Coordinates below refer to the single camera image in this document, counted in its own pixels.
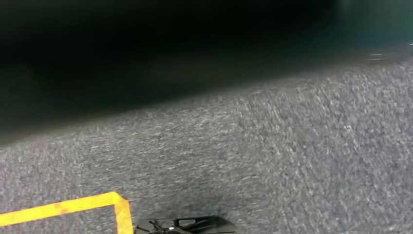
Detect yellow floor tape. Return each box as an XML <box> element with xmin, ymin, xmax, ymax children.
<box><xmin>0</xmin><ymin>191</ymin><xmax>134</xmax><ymax>234</ymax></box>

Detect black flat object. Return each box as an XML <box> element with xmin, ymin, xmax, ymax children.
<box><xmin>133</xmin><ymin>215</ymin><xmax>237</xmax><ymax>234</ymax></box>

